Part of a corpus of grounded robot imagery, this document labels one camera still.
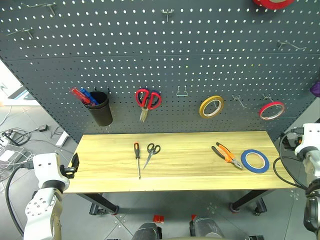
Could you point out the white blue sign board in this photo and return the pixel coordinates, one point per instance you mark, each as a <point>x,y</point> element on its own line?
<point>21,93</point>

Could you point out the dark grey perforated pegboard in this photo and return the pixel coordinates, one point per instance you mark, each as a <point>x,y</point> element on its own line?
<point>160,62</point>

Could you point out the blue tape roll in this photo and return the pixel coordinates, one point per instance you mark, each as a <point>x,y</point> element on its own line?
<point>243,161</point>

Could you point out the white flat panel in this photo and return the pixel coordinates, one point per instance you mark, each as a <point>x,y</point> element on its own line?
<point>62,139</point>

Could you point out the yellow tape roll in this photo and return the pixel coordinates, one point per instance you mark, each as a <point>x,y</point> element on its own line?
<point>203,111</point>

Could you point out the short double metal hook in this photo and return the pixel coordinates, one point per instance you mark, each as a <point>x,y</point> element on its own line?
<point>167,13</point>

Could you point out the wide red tape roll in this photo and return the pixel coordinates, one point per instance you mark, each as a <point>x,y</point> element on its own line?
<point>265,3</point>

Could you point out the black plastic cup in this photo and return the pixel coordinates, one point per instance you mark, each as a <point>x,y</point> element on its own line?
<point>101,115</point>

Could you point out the purple object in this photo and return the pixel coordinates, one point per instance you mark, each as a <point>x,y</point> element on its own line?
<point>316,88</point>

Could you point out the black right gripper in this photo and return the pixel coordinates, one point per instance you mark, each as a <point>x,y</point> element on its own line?
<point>292,140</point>

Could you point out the short metal pegboard hook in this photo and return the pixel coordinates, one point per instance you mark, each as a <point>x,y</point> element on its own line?
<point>238,100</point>
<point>268,98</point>

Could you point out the black table leg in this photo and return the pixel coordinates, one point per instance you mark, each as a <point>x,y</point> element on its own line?
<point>100,200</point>
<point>250,198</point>

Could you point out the long metal pegboard hook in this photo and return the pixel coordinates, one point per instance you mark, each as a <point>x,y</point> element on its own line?
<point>47,5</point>
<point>23,31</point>
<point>290,45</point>

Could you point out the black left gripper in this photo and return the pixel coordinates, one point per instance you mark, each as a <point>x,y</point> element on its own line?
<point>67,172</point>

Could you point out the black power adapter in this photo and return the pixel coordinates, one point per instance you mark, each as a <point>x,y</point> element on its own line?
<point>43,128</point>

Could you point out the thin red tape roll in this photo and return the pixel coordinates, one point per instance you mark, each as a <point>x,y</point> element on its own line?
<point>261,111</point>

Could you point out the white box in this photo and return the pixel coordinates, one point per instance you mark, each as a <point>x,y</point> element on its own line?
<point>7,156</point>

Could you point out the shiny grey rounded shape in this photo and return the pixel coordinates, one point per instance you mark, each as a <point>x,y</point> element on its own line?
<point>206,228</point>

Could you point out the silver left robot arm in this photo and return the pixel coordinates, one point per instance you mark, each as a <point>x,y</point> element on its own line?
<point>40,207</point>

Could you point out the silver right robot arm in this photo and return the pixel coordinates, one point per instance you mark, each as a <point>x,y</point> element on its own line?
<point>312,175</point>

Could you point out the blue utility knife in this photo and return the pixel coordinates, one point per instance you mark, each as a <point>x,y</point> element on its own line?
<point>88,96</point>

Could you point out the red square marker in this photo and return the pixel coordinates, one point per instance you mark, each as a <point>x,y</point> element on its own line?
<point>193,217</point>
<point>158,219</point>

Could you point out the dark rounded shape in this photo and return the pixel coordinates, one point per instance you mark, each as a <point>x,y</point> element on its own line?
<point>146,232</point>

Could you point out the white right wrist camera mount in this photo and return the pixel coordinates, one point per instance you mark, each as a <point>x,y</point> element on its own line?
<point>308,140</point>

